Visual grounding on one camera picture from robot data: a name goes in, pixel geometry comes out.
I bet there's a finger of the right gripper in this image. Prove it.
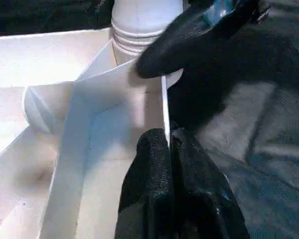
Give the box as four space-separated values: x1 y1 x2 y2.
134 0 272 79

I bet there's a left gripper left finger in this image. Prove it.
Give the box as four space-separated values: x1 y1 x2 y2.
114 127 175 239

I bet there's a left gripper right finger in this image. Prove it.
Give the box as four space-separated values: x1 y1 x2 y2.
169 126 252 239

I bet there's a white plastic table leg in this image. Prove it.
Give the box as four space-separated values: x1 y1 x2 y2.
111 0 184 57

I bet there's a white plastic table top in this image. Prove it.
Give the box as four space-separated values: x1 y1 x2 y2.
0 27 184 239

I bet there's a black mat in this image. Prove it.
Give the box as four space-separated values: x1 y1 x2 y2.
0 0 299 239

